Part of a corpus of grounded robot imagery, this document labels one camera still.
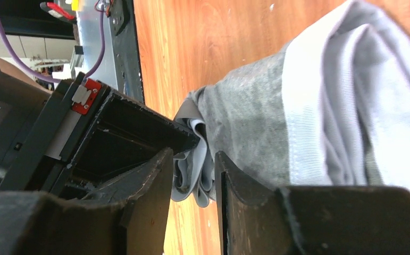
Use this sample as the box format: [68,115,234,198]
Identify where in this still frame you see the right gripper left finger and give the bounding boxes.
[81,148,173,254]

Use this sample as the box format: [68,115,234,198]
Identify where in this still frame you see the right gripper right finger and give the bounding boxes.
[214,151,293,254]

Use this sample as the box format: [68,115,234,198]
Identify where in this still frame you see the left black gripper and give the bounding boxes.
[0,73,198,197]

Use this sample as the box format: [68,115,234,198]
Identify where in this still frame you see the grey underwear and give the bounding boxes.
[171,1,410,207]

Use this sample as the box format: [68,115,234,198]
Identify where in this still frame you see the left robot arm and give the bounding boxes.
[0,70,198,199]

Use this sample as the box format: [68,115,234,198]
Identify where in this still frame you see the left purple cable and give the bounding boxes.
[0,0,107,84]

